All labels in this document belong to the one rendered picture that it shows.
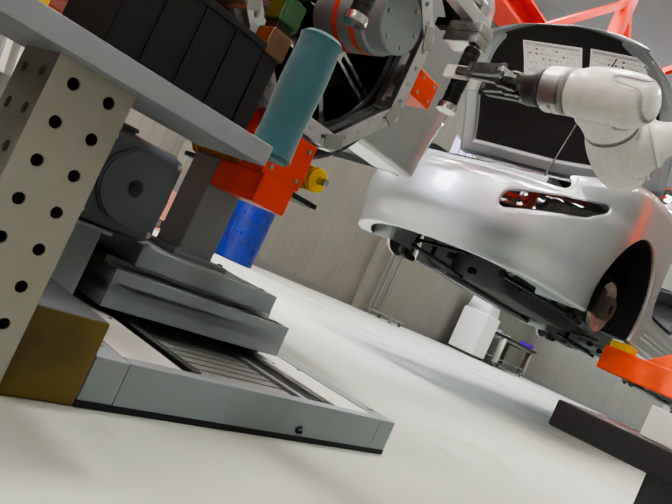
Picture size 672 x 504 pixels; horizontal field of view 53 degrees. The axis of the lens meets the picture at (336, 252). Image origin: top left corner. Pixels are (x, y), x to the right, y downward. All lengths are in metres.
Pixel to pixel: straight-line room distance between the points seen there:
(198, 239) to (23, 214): 0.79
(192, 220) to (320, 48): 0.49
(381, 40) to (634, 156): 0.54
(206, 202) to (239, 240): 6.88
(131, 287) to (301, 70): 0.53
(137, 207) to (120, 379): 0.35
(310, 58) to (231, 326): 0.61
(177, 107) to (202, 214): 0.74
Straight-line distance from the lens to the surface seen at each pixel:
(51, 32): 0.78
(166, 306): 1.43
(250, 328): 1.58
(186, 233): 1.56
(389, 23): 1.43
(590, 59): 4.87
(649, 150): 1.42
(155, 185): 1.29
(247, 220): 8.45
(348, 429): 1.49
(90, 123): 0.84
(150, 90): 0.83
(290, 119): 1.31
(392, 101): 1.69
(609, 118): 1.32
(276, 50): 1.01
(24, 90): 0.86
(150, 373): 1.10
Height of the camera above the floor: 0.32
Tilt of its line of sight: 2 degrees up
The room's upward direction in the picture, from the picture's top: 25 degrees clockwise
